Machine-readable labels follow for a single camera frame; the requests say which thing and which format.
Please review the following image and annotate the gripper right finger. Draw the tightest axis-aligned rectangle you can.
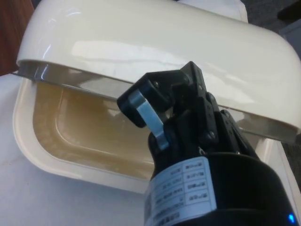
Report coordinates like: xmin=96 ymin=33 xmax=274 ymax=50
xmin=173 ymin=61 xmax=256 ymax=156

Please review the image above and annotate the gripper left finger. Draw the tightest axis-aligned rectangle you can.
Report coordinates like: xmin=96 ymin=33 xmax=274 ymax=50
xmin=116 ymin=69 xmax=206 ymax=156

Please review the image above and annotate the rounded box lid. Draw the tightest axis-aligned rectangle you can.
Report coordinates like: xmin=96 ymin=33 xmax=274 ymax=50
xmin=16 ymin=0 xmax=301 ymax=145

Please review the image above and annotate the cream box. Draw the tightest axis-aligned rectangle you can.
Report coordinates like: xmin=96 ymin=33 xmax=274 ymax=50
xmin=13 ymin=79 xmax=290 ymax=195

